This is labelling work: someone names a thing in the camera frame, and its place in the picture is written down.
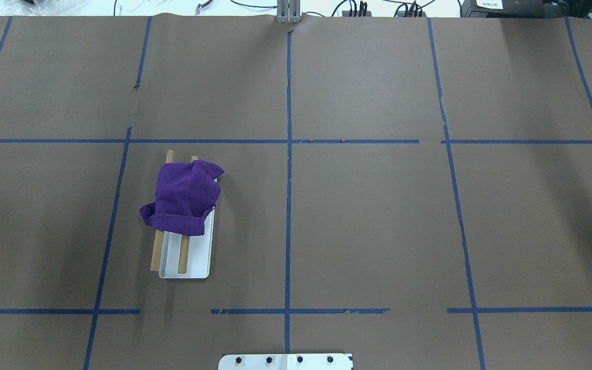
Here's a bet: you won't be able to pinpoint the grey metal camera post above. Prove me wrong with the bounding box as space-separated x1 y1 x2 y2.
276 0 302 24

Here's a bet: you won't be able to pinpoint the black electronics box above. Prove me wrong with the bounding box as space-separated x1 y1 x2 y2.
460 1 592 19

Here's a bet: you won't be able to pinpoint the purple towel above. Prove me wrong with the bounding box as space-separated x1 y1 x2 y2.
139 160 224 237

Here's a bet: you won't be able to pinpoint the black power strip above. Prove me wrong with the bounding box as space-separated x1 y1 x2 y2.
338 1 372 18
393 1 425 18

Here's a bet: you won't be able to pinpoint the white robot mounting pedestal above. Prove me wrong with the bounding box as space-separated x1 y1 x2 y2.
217 353 354 369

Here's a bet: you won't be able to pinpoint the white towel rack base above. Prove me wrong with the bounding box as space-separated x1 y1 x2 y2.
158 209 216 280

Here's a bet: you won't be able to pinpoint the inner wooden rack bar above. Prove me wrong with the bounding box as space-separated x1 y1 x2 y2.
177 156 199 274

